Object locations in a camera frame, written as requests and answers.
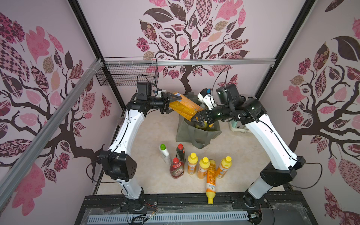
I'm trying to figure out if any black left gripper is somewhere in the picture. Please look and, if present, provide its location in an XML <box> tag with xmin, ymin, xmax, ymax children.
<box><xmin>148</xmin><ymin>91</ymin><xmax>182</xmax><ymax>114</ymax></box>

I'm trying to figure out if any large orange pump soap bottle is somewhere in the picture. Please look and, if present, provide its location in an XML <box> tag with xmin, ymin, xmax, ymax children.
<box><xmin>169</xmin><ymin>92</ymin><xmax>203</xmax><ymax>121</ymax></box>

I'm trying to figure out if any green fabric shopping bag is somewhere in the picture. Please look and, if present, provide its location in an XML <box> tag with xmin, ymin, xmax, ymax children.
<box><xmin>175</xmin><ymin>92</ymin><xmax>223</xmax><ymax>150</ymax></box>

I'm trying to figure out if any yellow pump soap bottle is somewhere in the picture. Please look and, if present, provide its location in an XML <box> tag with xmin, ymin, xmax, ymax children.
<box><xmin>195</xmin><ymin>121</ymin><xmax>216</xmax><ymax>131</ymax></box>

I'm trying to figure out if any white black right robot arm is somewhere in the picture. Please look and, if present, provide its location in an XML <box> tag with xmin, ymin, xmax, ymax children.
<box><xmin>191</xmin><ymin>84</ymin><xmax>306</xmax><ymax>208</ymax></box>

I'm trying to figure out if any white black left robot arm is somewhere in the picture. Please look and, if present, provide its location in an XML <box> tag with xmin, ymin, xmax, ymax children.
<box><xmin>95</xmin><ymin>82</ymin><xmax>182</xmax><ymax>211</ymax></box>

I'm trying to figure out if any red soap bottle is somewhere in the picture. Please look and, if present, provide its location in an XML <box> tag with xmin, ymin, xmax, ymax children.
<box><xmin>169</xmin><ymin>157</ymin><xmax>185</xmax><ymax>179</ymax></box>

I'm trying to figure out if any mint chrome toaster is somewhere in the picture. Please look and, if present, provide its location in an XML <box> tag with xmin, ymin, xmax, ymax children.
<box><xmin>229</xmin><ymin>121</ymin><xmax>252</xmax><ymax>134</ymax></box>

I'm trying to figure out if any dark green bottle red cap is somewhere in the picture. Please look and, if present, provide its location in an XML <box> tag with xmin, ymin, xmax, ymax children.
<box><xmin>176</xmin><ymin>143</ymin><xmax>186</xmax><ymax>163</ymax></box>

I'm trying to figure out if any orange bottle yellow cap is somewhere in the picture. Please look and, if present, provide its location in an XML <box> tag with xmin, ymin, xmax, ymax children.
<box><xmin>206</xmin><ymin>159</ymin><xmax>216</xmax><ymax>204</ymax></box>
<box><xmin>187</xmin><ymin>152</ymin><xmax>198</xmax><ymax>175</ymax></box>
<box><xmin>215</xmin><ymin>156</ymin><xmax>232</xmax><ymax>179</ymax></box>
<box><xmin>197</xmin><ymin>157</ymin><xmax>210</xmax><ymax>179</ymax></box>

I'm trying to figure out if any white bottle green cap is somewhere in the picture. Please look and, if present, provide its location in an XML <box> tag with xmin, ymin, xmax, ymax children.
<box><xmin>159</xmin><ymin>144</ymin><xmax>172</xmax><ymax>165</ymax></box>

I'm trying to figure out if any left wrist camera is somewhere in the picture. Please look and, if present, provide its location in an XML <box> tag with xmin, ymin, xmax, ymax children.
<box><xmin>154</xmin><ymin>89</ymin><xmax>167</xmax><ymax>98</ymax></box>

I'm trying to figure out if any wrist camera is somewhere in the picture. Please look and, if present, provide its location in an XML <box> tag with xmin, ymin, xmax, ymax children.
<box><xmin>197</xmin><ymin>88</ymin><xmax>217</xmax><ymax>110</ymax></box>
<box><xmin>154</xmin><ymin>89</ymin><xmax>167</xmax><ymax>98</ymax></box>

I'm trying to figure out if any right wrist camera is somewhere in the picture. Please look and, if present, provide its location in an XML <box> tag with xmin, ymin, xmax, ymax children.
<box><xmin>197</xmin><ymin>88</ymin><xmax>217</xmax><ymax>110</ymax></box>

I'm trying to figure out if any black wire basket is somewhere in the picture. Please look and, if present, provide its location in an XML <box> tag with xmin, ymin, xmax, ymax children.
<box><xmin>96</xmin><ymin>56</ymin><xmax>159</xmax><ymax>87</ymax></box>

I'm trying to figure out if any white slotted cable duct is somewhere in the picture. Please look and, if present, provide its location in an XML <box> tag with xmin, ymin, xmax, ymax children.
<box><xmin>85</xmin><ymin>211</ymin><xmax>249</xmax><ymax>225</ymax></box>

